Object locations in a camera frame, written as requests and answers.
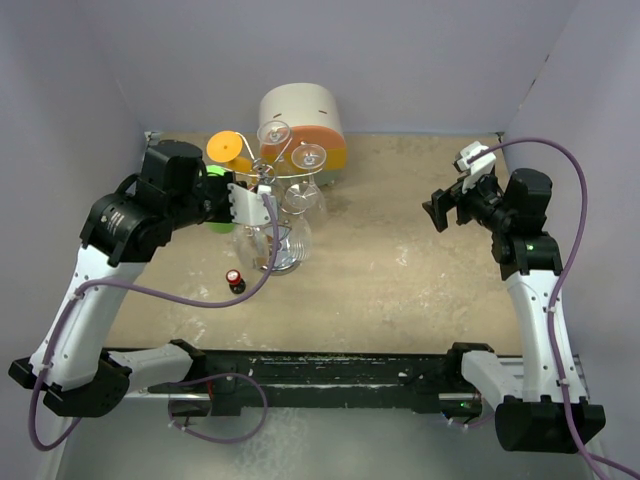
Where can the white round drawer cabinet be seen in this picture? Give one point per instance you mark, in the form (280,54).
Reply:
(308,113)

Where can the small red-capped bottle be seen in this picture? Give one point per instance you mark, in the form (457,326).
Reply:
(235,281)

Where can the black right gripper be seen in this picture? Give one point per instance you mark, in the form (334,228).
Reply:
(444,201)

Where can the clear flute glass back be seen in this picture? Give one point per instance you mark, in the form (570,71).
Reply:
(273,137)

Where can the chrome wine glass rack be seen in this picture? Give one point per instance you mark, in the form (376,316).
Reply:
(281,261)

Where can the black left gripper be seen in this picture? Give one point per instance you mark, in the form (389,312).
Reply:
(222,184)

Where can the green plastic wine glass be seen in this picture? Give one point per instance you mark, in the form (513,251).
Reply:
(215,227)

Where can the black mounting rail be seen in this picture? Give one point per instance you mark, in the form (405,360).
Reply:
(421,383)

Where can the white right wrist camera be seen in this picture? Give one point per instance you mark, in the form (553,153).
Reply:
(472,163)

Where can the clear flute glass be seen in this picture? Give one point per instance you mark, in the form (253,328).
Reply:
(299,238)
(253,246)
(273,137)
(305,195)

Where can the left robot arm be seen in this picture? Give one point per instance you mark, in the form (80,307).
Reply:
(71,372)

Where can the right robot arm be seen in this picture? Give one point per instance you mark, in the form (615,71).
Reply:
(547,408)

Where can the orange plastic wine glass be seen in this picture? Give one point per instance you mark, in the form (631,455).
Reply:
(229,152)

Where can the clear flute glass front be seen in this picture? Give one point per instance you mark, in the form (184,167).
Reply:
(253,246)

